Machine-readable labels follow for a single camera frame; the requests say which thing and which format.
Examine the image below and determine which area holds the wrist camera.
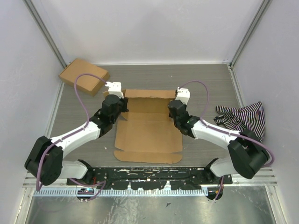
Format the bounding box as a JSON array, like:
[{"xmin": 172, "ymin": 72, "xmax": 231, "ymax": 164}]
[
  {"xmin": 175, "ymin": 87, "xmax": 190, "ymax": 105},
  {"xmin": 105, "ymin": 82, "xmax": 124, "ymax": 98}
]

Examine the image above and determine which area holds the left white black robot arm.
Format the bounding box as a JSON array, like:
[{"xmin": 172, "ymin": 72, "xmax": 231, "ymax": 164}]
[{"xmin": 24, "ymin": 95, "xmax": 128, "ymax": 189}]

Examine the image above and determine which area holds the purple striped cloth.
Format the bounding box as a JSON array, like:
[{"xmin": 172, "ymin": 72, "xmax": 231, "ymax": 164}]
[{"xmin": 214, "ymin": 101, "xmax": 266, "ymax": 142}]

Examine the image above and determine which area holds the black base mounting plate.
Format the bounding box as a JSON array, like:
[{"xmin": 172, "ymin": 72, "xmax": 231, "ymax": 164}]
[{"xmin": 75, "ymin": 167, "xmax": 233, "ymax": 190}]

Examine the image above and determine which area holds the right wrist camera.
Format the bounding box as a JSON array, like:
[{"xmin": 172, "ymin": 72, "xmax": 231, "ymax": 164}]
[{"xmin": 175, "ymin": 87, "xmax": 190, "ymax": 105}]

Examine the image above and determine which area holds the aluminium frame post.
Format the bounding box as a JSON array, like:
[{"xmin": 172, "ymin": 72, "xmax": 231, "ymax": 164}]
[
  {"xmin": 23, "ymin": 0, "xmax": 69, "ymax": 69},
  {"xmin": 229, "ymin": 0, "xmax": 273, "ymax": 69}
]

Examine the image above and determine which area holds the left aluminium frame post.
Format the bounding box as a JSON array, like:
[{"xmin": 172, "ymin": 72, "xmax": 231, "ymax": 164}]
[{"xmin": 23, "ymin": 0, "xmax": 69, "ymax": 69}]

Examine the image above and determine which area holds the aluminium rail front beam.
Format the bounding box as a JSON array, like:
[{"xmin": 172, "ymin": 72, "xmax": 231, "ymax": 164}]
[{"xmin": 22, "ymin": 168, "xmax": 278, "ymax": 188}]

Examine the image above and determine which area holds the folded closed cardboard box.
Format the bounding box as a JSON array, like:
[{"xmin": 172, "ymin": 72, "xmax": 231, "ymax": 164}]
[{"xmin": 59, "ymin": 58, "xmax": 110, "ymax": 97}]

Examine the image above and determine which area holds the cardboard box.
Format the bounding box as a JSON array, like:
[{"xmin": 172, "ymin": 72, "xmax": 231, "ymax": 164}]
[
  {"xmin": 59, "ymin": 58, "xmax": 110, "ymax": 97},
  {"xmin": 114, "ymin": 89, "xmax": 183, "ymax": 164}
]

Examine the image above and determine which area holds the right aluminium frame post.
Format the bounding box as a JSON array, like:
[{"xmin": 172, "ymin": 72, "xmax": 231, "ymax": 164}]
[{"xmin": 229, "ymin": 0, "xmax": 273, "ymax": 69}]

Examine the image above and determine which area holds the perforated cable duct strip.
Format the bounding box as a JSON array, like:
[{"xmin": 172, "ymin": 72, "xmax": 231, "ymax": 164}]
[{"xmin": 33, "ymin": 187, "xmax": 208, "ymax": 197}]

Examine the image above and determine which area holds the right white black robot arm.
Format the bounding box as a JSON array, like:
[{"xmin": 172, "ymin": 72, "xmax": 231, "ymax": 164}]
[{"xmin": 168, "ymin": 100, "xmax": 273, "ymax": 184}]

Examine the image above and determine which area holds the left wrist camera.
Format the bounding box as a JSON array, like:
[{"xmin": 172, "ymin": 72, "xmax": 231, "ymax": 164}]
[{"xmin": 105, "ymin": 82, "xmax": 124, "ymax": 98}]

